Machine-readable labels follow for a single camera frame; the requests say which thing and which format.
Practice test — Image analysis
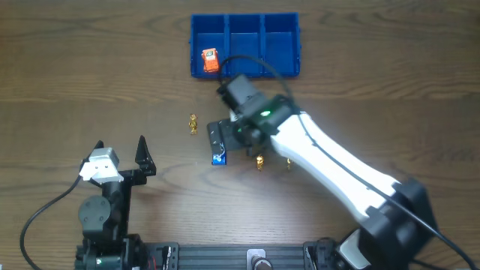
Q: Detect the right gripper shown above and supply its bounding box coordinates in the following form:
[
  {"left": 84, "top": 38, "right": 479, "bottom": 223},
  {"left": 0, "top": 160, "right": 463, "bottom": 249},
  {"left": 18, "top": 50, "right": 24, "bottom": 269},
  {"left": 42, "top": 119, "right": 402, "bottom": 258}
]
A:
[{"left": 207, "top": 118, "right": 251, "bottom": 155}]

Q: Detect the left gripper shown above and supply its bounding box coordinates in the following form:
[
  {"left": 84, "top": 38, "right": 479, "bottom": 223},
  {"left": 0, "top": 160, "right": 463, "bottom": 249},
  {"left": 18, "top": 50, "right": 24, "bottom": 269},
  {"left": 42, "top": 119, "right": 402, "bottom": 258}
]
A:
[{"left": 80, "top": 135, "right": 158, "bottom": 186}]

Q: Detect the blue candy pack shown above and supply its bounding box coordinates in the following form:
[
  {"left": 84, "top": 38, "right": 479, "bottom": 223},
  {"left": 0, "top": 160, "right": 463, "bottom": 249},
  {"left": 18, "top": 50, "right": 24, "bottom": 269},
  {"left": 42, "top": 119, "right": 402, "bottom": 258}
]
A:
[{"left": 211, "top": 144, "right": 228, "bottom": 167}]

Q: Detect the orange candy box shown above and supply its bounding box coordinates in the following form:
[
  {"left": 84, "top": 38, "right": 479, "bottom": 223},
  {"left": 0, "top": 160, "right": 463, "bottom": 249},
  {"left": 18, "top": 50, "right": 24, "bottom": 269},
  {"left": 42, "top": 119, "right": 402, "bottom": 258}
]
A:
[{"left": 201, "top": 47, "right": 222, "bottom": 74}]

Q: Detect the blue tray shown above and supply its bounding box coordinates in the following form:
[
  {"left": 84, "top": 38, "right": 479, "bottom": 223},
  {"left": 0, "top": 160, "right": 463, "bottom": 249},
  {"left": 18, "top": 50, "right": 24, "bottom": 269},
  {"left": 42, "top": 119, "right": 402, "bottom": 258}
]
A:
[{"left": 190, "top": 12, "right": 302, "bottom": 79}]

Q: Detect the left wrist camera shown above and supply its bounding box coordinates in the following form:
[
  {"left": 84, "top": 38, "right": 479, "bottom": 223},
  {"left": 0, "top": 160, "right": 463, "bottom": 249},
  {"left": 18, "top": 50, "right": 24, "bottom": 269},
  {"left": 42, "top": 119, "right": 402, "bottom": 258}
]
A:
[{"left": 78, "top": 146, "right": 125, "bottom": 185}]

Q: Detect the black cable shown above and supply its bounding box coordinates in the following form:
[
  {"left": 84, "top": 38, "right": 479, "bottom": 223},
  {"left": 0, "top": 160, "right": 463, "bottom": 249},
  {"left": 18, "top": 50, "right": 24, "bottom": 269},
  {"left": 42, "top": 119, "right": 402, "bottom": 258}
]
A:
[
  {"left": 19, "top": 174, "right": 83, "bottom": 270},
  {"left": 216, "top": 55, "right": 480, "bottom": 270}
]

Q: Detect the mounting rail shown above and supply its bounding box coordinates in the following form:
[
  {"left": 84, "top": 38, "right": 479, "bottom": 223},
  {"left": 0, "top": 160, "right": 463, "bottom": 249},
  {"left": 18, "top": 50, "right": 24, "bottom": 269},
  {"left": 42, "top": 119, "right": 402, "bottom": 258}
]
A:
[{"left": 74, "top": 241, "right": 342, "bottom": 270}]

